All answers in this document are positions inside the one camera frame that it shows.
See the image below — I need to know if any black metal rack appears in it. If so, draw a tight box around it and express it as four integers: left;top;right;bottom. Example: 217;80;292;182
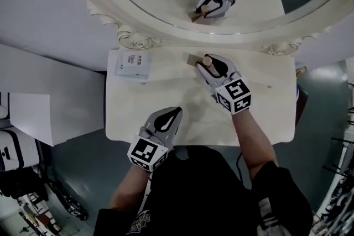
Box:
322;107;354;175

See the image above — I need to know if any person's left forearm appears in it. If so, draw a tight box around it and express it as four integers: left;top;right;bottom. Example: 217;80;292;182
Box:
109;165;152;212

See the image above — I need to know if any black cable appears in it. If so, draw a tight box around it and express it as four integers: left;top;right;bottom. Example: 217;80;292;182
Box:
236;151;244;183

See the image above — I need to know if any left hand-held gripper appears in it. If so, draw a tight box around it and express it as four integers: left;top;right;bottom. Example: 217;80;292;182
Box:
127;107;183;174

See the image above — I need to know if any white flat box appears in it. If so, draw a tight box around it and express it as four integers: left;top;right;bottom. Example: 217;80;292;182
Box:
115;51;153;81

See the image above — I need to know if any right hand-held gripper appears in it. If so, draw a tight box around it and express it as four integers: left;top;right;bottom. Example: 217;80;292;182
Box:
196;54;252;114

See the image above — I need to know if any person's black t-shirt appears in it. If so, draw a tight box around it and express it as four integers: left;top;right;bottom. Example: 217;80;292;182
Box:
93;145;314;236

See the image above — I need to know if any dark brown stool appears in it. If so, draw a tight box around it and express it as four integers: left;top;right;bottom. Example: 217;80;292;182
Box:
294;85;309;127

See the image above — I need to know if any ornate white oval mirror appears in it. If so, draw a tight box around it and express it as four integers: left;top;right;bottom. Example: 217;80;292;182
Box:
55;0;354;57

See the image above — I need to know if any black bag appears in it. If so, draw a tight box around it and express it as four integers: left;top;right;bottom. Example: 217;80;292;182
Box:
0;168;49;204

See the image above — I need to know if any person's right forearm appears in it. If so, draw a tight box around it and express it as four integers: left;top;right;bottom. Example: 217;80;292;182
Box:
231;109;279;175

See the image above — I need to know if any white dressing table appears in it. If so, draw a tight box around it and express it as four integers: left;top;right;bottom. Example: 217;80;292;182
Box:
105;46;299;148

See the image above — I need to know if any white shelf unit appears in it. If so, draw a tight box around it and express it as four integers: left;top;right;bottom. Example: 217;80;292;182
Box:
0;43;107;147

